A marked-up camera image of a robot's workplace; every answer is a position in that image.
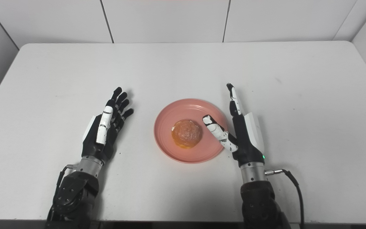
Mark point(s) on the pink round plate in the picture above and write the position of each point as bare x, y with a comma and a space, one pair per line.
191, 130

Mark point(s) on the orange cream puff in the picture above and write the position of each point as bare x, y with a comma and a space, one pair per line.
186, 133

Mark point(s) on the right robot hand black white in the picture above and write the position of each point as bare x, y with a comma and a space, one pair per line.
241, 133

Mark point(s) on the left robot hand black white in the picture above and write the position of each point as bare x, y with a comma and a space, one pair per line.
105, 133

